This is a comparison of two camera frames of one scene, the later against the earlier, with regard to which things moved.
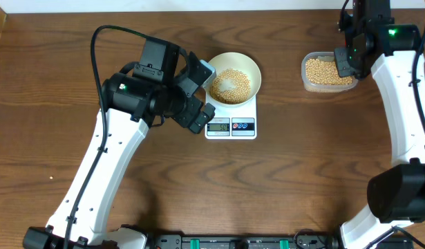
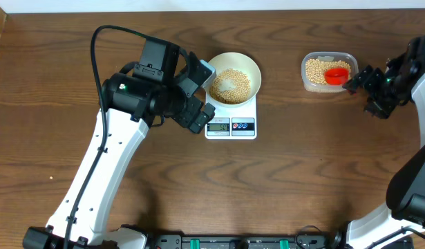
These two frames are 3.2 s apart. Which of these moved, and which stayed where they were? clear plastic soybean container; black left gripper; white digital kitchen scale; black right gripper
Moved: black right gripper
Stayed: clear plastic soybean container; black left gripper; white digital kitchen scale
